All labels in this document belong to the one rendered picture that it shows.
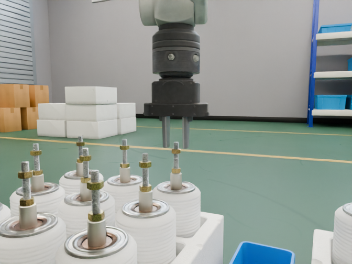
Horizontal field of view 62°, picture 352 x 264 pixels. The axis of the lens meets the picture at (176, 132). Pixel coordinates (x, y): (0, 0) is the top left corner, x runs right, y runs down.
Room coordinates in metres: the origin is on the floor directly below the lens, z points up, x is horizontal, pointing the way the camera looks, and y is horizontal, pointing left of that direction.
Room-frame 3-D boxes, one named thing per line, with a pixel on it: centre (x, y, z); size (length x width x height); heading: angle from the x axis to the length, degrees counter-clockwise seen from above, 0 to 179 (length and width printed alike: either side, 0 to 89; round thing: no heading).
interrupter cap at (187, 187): (0.55, 0.00, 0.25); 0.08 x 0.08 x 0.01
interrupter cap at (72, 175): (0.65, 0.22, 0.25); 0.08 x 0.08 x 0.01
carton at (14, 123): (3.74, 2.20, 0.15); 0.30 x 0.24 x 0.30; 67
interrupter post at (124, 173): (0.60, 0.11, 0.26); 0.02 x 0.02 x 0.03
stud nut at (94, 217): (0.34, 0.10, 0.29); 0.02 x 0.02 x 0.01; 82
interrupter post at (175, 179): (0.55, 0.00, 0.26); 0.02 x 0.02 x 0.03
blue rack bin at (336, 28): (4.39, -2.29, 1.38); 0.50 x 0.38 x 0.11; 159
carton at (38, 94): (4.22, 2.03, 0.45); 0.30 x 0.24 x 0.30; 66
